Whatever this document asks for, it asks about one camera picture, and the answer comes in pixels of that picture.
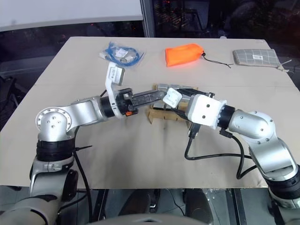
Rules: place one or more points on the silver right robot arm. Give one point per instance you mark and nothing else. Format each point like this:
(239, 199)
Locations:
(262, 138)

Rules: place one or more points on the black table leg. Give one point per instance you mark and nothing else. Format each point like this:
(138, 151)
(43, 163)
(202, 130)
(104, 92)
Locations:
(100, 206)
(237, 206)

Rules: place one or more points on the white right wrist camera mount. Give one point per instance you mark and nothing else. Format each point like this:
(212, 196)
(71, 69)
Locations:
(205, 111)

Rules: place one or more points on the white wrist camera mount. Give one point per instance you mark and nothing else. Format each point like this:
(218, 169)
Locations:
(205, 111)
(114, 74)

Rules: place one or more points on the white board panel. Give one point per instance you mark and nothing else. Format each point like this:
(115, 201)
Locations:
(70, 11)

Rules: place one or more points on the wooden rack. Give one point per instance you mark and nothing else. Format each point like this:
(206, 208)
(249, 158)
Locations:
(164, 115)

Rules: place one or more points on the black chair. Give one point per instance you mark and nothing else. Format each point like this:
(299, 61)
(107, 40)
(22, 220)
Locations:
(262, 21)

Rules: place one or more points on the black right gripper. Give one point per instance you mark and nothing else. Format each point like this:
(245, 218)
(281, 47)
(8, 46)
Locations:
(207, 94)

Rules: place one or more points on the grey checked fabric pouch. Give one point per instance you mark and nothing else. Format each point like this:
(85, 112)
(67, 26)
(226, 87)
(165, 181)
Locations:
(255, 57)

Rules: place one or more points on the silver compact camera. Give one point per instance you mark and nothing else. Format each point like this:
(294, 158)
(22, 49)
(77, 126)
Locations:
(159, 107)
(162, 87)

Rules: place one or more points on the black zip tie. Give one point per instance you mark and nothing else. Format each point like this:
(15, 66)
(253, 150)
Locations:
(84, 148)

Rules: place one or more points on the dark rounded shape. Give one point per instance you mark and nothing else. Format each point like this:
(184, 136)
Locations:
(195, 202)
(137, 200)

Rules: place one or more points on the grey window pillar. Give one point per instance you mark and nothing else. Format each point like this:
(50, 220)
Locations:
(147, 17)

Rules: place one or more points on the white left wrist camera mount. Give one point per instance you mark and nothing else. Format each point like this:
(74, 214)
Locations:
(114, 74)

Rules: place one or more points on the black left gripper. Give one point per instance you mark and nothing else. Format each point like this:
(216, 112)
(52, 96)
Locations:
(124, 100)

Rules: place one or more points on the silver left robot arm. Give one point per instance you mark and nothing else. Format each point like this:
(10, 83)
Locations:
(77, 112)

